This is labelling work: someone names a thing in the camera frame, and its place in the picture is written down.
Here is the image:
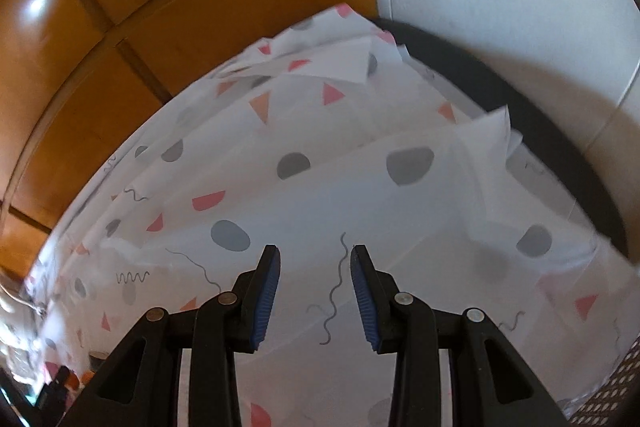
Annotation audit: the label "black gripper of other arm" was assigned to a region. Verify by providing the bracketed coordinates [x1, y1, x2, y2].
[35, 365, 70, 421]

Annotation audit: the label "white patterned tablecloth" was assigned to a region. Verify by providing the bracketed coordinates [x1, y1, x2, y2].
[28, 8, 639, 426]

